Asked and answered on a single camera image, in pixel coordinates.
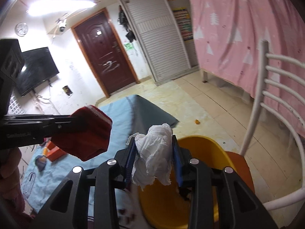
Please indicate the round white wall clock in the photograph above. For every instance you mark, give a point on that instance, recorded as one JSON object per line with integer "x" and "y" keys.
{"x": 22, "y": 29}

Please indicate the colourful wall poster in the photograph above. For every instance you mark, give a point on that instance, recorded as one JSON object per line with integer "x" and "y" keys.
{"x": 183, "y": 23}

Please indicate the person's left hand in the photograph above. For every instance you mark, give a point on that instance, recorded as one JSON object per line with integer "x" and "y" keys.
{"x": 8, "y": 164}

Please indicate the ceiling tube light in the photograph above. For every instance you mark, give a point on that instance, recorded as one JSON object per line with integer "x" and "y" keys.
{"x": 59, "y": 7}

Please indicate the red cloth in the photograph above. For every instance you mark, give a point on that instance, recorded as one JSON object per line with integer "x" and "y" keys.
{"x": 83, "y": 136}

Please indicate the brown snack wrapper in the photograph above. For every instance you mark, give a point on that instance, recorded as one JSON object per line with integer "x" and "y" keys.
{"x": 41, "y": 163}

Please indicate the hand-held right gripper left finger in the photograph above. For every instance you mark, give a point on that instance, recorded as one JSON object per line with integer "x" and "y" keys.
{"x": 130, "y": 158}

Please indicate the dark red door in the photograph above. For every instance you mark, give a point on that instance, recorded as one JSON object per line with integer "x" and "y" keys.
{"x": 102, "y": 52}

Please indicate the yellow plastic bucket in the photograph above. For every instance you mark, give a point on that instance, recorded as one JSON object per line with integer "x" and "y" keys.
{"x": 214, "y": 155}

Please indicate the small black hanging bag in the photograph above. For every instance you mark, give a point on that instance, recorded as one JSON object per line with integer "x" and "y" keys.
{"x": 130, "y": 35}

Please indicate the white security camera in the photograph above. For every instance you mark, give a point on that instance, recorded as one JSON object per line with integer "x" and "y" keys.
{"x": 62, "y": 26}

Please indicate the orange white tube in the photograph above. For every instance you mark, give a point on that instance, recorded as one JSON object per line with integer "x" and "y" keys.
{"x": 44, "y": 150}

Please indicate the orange packet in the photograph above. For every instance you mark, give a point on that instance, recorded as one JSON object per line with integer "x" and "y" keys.
{"x": 56, "y": 151}

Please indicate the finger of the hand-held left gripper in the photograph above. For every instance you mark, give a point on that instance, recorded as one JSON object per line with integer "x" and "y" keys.
{"x": 62, "y": 118}
{"x": 59, "y": 129}

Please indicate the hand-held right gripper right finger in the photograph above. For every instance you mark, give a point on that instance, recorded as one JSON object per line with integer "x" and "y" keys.
{"x": 177, "y": 164}

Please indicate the person's left forearm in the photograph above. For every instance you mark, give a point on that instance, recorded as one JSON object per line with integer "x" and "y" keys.
{"x": 16, "y": 200}

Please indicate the white slatted wardrobe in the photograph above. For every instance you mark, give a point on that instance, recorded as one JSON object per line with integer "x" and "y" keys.
{"x": 154, "y": 33}

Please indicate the pink printed bed sheet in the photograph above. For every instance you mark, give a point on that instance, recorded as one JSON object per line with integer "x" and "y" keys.
{"x": 238, "y": 28}

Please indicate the white tissue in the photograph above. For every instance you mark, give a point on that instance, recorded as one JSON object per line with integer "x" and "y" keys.
{"x": 153, "y": 156}

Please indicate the light blue tablecloth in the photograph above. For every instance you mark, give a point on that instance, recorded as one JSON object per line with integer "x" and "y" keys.
{"x": 112, "y": 128}

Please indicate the open wall socket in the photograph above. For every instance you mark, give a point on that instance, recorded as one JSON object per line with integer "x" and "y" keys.
{"x": 67, "y": 90}

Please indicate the wall-mounted black television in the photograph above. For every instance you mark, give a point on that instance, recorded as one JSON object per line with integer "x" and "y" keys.
{"x": 35, "y": 69}

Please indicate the white perforated wall panel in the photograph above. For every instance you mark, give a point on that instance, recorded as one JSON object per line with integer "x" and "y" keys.
{"x": 16, "y": 105}

